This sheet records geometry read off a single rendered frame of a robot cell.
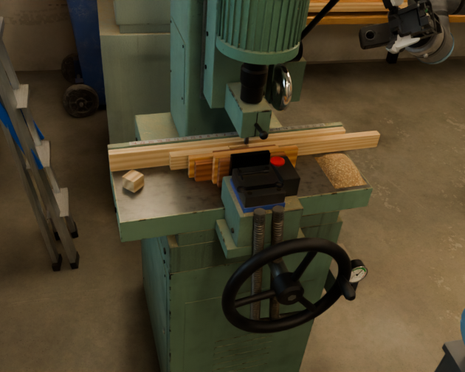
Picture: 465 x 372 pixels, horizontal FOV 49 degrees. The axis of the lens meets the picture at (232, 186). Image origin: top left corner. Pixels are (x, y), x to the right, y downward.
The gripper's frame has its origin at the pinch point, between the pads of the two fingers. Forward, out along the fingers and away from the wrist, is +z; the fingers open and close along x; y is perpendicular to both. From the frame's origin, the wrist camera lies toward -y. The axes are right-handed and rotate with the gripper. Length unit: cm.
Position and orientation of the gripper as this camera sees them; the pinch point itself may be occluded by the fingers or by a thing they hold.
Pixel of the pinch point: (379, 12)
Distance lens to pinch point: 110.0
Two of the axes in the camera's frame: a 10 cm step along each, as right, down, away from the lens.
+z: -5.7, 0.2, -8.2
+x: 1.5, 9.9, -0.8
